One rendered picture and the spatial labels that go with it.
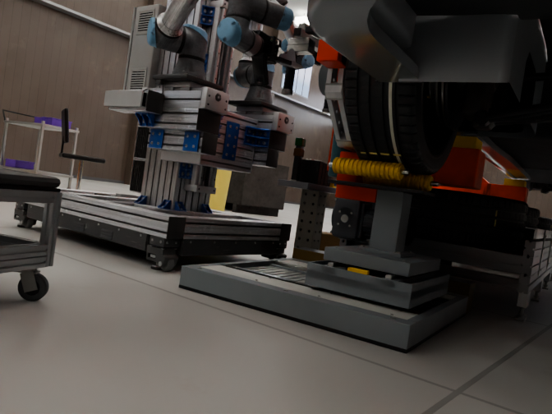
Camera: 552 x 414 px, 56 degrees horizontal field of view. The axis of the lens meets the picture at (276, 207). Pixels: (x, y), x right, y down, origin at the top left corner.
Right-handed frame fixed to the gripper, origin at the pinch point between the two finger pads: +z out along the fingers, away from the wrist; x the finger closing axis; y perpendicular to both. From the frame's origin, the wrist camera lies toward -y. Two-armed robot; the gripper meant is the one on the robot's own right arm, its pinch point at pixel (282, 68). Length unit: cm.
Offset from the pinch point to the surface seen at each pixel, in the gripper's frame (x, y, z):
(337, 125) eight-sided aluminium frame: -22.4, -18.4, 4.7
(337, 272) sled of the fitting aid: -34, -68, -3
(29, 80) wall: 1036, 134, 558
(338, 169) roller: -23.7, -33.5, 7.8
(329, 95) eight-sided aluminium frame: -22.3, -10.2, -3.8
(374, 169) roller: -37.2, -32.3, 7.3
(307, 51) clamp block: -7.4, 7.1, 3.1
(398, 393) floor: -71, -83, -49
